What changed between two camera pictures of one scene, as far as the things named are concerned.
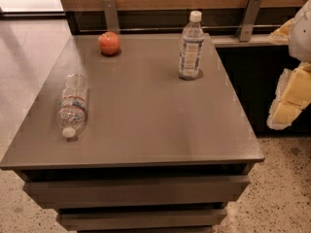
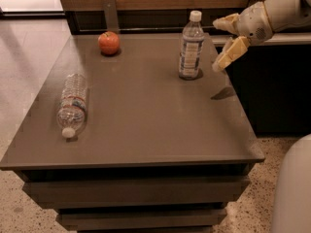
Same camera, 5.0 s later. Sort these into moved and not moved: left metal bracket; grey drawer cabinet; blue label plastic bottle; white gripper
Moved: white gripper
Not moved: grey drawer cabinet; left metal bracket; blue label plastic bottle
